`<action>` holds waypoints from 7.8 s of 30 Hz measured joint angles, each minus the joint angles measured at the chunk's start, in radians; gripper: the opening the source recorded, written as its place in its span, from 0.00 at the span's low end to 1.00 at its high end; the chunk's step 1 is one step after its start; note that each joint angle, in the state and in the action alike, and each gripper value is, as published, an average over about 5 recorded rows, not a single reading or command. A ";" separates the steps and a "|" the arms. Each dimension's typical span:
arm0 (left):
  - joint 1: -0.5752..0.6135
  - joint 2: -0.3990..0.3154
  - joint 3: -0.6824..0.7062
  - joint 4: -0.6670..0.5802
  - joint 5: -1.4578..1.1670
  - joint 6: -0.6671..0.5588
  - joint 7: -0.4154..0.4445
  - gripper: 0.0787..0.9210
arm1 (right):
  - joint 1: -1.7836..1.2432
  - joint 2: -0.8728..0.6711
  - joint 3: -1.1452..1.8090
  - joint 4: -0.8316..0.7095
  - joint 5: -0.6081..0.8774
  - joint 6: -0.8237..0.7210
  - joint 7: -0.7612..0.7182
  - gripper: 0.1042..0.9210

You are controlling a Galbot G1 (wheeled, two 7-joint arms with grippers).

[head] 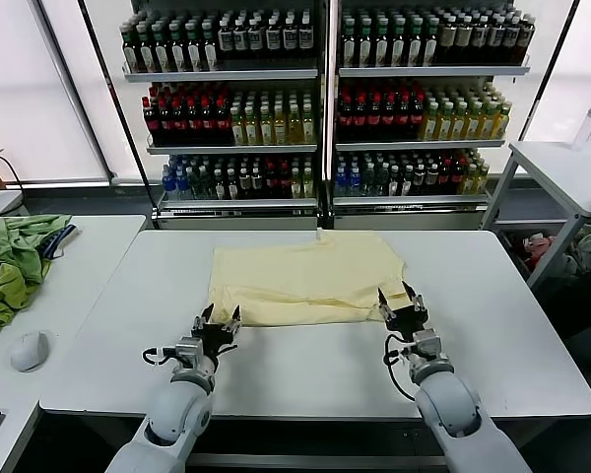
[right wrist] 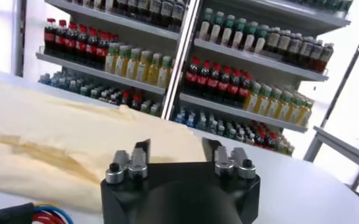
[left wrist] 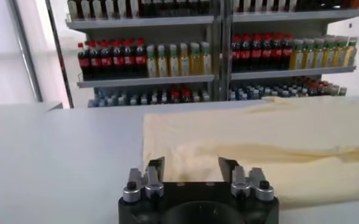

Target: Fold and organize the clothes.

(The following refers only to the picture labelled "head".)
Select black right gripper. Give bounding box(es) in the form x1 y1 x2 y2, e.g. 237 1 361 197
377 279 430 342

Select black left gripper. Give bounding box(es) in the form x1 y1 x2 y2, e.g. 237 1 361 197
191 303 242 357

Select pale yellow t-shirt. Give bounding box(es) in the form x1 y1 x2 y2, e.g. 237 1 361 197
206 230 408 327

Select pink red cloth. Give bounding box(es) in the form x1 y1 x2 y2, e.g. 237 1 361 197
521 234 557 267

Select navy striped garment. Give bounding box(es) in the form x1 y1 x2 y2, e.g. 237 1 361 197
38 224 80 260

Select white computer mouse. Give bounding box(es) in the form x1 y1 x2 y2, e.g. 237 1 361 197
9 330 50 373

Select grey side table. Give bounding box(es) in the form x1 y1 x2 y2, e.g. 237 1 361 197
480 140 591 292

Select green garment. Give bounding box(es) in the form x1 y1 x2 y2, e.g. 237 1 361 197
0 214 75 342

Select metal bottle shelf rack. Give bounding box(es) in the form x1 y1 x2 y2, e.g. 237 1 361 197
327 0 532 232
120 0 329 232

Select slim black pole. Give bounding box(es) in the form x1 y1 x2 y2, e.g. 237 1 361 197
516 0 583 145
77 0 157 221

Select tan label dark bottle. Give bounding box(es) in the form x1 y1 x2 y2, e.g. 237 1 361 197
439 19 457 65
471 19 489 65
455 19 473 65
487 19 504 65
502 19 519 65
517 19 534 65

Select grey window mullion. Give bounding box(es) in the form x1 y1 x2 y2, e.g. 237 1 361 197
36 0 117 186

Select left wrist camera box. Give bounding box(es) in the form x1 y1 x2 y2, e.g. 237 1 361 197
174 337 206 369

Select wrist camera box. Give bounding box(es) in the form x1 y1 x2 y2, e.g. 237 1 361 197
412 328 444 361
174 337 206 369

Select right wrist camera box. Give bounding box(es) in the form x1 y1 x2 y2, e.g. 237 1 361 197
412 328 444 361

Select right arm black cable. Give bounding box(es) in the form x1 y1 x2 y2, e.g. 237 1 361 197
383 333 420 400

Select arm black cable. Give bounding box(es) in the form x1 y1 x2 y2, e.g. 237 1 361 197
141 346 178 367
383 333 420 400

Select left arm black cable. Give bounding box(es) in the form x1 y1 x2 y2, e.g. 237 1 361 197
141 346 178 367

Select thin black cable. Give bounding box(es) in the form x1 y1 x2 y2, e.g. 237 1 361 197
0 152 31 218

